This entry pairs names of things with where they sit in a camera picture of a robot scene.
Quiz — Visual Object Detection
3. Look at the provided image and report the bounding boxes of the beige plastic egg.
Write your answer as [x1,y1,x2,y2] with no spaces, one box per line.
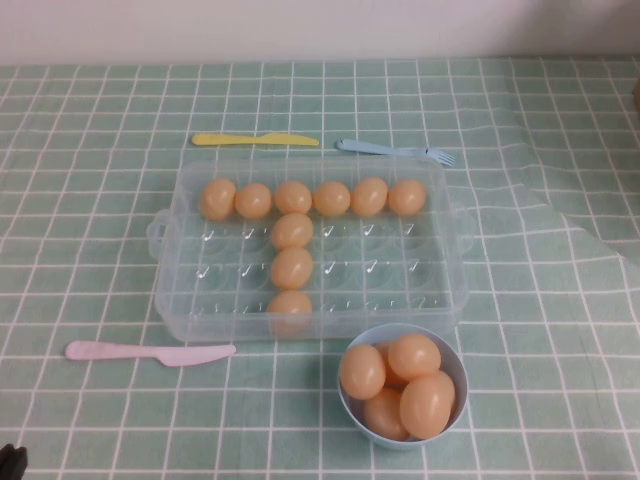
[388,333,443,381]
[273,180,314,216]
[398,368,457,441]
[338,343,388,401]
[373,339,402,389]
[387,179,428,217]
[271,212,315,250]
[199,177,238,221]
[234,182,274,220]
[266,289,314,324]
[270,246,315,290]
[312,180,352,216]
[349,176,390,218]
[362,385,412,442]

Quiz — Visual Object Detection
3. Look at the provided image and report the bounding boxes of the light blue bowl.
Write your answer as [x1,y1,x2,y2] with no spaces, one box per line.
[337,322,469,454]

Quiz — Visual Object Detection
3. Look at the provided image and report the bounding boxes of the clear plastic egg box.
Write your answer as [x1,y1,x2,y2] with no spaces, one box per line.
[146,153,476,344]

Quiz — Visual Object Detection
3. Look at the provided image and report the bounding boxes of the pink plastic knife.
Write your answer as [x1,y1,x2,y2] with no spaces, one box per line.
[64,340,237,369]

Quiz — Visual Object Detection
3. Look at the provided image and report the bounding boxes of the light blue plastic fork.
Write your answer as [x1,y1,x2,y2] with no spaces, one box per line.
[334,138,457,168]

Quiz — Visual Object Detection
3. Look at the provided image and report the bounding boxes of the yellow plastic knife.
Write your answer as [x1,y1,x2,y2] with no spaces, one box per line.
[191,132,321,148]

